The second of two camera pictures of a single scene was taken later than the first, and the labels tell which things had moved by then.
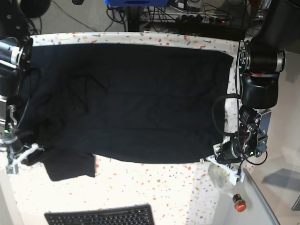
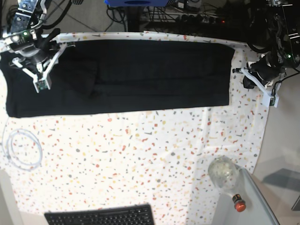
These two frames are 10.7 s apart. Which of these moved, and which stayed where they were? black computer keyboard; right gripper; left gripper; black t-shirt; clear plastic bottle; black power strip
Moved: black t-shirt; right gripper; left gripper
Stayed: clear plastic bottle; black computer keyboard; black power strip
